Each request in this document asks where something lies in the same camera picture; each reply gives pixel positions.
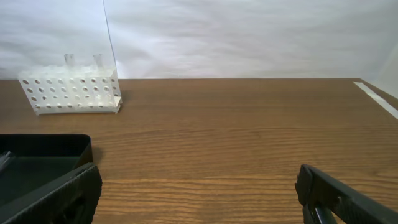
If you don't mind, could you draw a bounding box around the black tray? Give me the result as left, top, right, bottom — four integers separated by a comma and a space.
0, 134, 94, 208

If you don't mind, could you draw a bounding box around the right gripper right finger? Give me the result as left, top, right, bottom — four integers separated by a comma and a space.
294, 164, 398, 224

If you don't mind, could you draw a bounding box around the white test tube rack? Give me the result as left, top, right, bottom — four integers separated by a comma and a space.
17, 64, 123, 116

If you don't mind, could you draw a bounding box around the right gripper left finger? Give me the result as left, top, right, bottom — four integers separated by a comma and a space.
0, 162, 103, 224

